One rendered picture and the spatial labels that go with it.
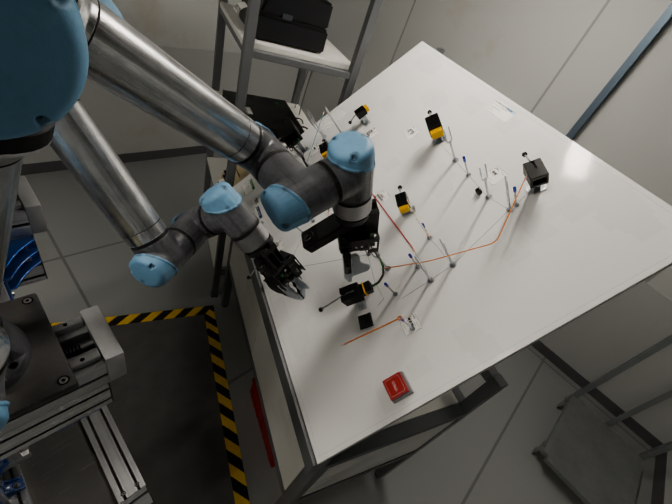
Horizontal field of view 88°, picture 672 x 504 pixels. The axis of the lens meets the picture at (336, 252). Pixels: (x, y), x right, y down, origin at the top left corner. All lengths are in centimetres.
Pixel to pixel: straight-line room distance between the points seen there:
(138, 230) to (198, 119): 27
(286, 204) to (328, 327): 61
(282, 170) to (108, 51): 25
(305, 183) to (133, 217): 32
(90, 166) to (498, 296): 88
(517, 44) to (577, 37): 33
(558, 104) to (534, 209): 179
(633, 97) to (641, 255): 181
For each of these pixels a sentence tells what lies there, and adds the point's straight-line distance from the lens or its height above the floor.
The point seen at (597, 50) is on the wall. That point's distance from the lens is 277.
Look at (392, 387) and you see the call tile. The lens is 92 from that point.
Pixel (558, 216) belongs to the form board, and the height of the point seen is 150.
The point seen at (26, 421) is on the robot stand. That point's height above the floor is 104.
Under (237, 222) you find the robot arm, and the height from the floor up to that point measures 135.
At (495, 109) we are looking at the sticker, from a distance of 130.
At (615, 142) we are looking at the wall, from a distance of 275.
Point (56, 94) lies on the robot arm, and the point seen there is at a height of 170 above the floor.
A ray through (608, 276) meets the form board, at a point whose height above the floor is 148.
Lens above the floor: 183
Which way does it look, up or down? 40 degrees down
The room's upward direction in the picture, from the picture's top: 24 degrees clockwise
